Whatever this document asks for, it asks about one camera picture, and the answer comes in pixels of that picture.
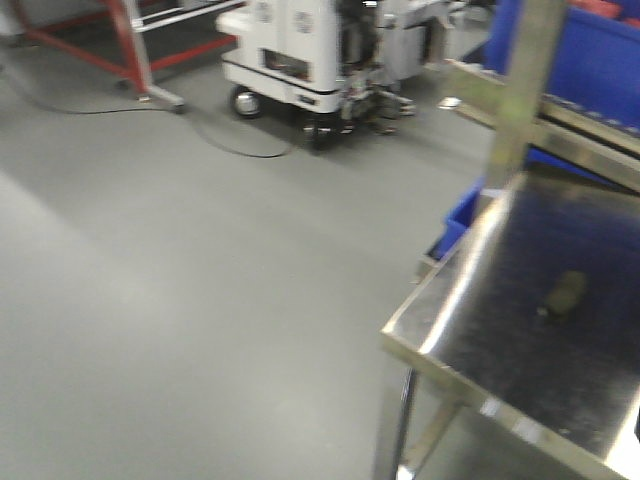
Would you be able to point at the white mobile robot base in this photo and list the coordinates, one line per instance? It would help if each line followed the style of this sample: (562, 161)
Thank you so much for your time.
(341, 63)

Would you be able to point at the inner left grey brake pad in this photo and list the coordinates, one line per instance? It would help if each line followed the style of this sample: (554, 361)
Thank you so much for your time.
(567, 292)

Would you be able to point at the lower blue plastic bin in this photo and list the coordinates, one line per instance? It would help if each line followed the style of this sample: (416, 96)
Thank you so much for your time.
(460, 218)

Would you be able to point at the blue plastic bin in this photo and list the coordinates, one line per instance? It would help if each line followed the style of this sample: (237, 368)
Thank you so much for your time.
(597, 63)
(460, 218)

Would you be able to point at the right blue plastic bin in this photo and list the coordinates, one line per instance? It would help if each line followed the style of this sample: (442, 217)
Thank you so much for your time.
(597, 63)

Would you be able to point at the stainless steel roller rack frame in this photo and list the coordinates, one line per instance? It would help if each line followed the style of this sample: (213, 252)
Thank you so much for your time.
(508, 94)

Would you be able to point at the red metal frame stand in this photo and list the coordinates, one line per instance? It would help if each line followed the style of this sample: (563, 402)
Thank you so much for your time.
(131, 20)

